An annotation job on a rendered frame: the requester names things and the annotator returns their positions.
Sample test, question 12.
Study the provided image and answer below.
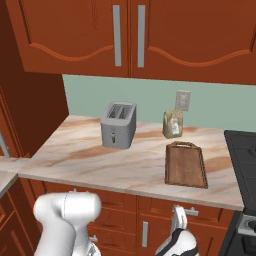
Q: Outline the brown wooden cutting board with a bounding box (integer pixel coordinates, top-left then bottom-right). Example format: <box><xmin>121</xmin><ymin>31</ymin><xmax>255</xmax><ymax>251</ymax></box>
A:
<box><xmin>164</xmin><ymin>141</ymin><xmax>209</xmax><ymax>190</ymax></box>

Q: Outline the brown upper cupboard door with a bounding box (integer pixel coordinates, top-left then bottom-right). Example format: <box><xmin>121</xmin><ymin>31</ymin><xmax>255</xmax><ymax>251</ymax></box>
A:
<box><xmin>5</xmin><ymin>0</ymin><xmax>131</xmax><ymax>79</ymax></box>
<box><xmin>130</xmin><ymin>0</ymin><xmax>256</xmax><ymax>86</ymax></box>

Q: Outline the black stove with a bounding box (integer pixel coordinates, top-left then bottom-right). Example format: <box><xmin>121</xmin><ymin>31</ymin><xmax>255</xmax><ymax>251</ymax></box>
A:
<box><xmin>218</xmin><ymin>129</ymin><xmax>256</xmax><ymax>256</ymax></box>

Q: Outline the grey upper cupboard handle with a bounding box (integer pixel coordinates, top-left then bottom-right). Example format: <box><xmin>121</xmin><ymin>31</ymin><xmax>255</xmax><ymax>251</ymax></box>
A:
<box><xmin>112</xmin><ymin>4</ymin><xmax>123</xmax><ymax>67</ymax></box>
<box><xmin>137</xmin><ymin>4</ymin><xmax>147</xmax><ymax>69</ymax></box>

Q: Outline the brown corner cupboard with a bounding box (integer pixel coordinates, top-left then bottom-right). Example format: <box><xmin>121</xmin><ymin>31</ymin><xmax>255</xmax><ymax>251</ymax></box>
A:
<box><xmin>0</xmin><ymin>178</ymin><xmax>46</xmax><ymax>256</ymax></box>

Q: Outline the brown lower cupboard door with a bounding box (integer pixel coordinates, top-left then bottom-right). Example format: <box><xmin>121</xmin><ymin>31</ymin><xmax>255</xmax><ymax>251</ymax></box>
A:
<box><xmin>87</xmin><ymin>216</ymin><xmax>138</xmax><ymax>256</ymax></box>
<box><xmin>137</xmin><ymin>214</ymin><xmax>232</xmax><ymax>256</ymax></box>

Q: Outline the grey toaster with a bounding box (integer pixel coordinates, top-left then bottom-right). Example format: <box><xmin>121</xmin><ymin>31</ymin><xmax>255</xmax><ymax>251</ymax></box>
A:
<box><xmin>100</xmin><ymin>101</ymin><xmax>138</xmax><ymax>150</ymax></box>

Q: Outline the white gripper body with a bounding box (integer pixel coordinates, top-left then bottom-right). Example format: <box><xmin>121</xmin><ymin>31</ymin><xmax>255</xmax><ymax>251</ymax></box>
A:
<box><xmin>171</xmin><ymin>204</ymin><xmax>189</xmax><ymax>231</ymax></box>

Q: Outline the beige paper bag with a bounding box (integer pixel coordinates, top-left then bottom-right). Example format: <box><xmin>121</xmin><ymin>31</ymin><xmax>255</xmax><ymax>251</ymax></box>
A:
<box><xmin>162</xmin><ymin>109</ymin><xmax>184</xmax><ymax>140</ymax></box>

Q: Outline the brown tall cupboard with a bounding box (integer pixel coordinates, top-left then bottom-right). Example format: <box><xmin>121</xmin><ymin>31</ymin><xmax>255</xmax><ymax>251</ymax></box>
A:
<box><xmin>0</xmin><ymin>0</ymin><xmax>70</xmax><ymax>158</ymax></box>

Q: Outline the grey drawer handle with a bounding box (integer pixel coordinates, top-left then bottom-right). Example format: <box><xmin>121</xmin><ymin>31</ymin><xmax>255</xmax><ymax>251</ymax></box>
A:
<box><xmin>172</xmin><ymin>206</ymin><xmax>200</xmax><ymax>217</ymax></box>

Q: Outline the brown cupboard door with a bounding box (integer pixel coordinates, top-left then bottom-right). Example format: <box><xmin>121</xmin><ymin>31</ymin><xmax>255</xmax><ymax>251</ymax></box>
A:
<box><xmin>137</xmin><ymin>214</ymin><xmax>232</xmax><ymax>256</ymax></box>
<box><xmin>130</xmin><ymin>0</ymin><xmax>256</xmax><ymax>86</ymax></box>
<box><xmin>5</xmin><ymin>0</ymin><xmax>131</xmax><ymax>79</ymax></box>
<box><xmin>87</xmin><ymin>216</ymin><xmax>138</xmax><ymax>256</ymax></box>

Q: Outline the brown drawer front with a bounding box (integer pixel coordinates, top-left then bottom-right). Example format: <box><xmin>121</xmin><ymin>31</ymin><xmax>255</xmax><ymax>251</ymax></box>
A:
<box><xmin>42</xmin><ymin>180</ymin><xmax>138</xmax><ymax>219</ymax></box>
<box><xmin>137</xmin><ymin>195</ymin><xmax>235</xmax><ymax>229</ymax></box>

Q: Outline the grey wall outlet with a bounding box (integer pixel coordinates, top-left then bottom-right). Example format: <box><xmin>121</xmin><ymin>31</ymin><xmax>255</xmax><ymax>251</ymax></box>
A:
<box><xmin>175</xmin><ymin>89</ymin><xmax>192</xmax><ymax>112</ymax></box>

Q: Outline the grey tall cupboard handle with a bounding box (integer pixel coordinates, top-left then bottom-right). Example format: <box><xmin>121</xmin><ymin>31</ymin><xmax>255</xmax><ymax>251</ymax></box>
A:
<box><xmin>0</xmin><ymin>130</ymin><xmax>11</xmax><ymax>159</ymax></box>

